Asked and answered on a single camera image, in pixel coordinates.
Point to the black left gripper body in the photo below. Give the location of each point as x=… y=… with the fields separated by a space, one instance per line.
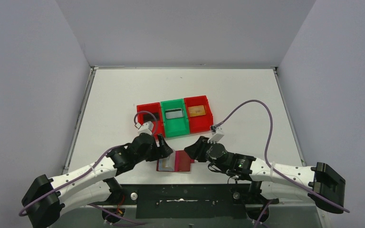
x=158 y=147

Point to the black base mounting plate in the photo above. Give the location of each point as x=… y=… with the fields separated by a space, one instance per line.
x=198 y=201

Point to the aluminium table edge rail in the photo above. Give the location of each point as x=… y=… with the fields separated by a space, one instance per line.
x=79 y=120

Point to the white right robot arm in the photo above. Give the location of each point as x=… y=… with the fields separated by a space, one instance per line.
x=320 y=183

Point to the red plastic bin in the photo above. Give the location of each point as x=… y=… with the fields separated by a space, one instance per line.
x=200 y=123
x=151 y=113

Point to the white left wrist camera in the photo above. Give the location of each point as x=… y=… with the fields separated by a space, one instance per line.
x=146 y=128

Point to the gold card in bin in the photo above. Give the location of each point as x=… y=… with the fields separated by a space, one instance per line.
x=195 y=111

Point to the green plastic bin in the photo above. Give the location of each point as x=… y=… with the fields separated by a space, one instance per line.
x=175 y=119

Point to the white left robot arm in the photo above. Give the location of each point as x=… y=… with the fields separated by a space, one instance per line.
x=47 y=198

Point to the black card in bin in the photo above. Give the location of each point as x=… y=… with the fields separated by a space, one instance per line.
x=150 y=117

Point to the silver card in bin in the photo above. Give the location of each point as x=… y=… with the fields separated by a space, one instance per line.
x=174 y=113

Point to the red leather card holder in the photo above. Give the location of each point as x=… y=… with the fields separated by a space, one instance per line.
x=182 y=161

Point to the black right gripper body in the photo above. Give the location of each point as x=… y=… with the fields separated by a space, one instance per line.
x=202 y=154

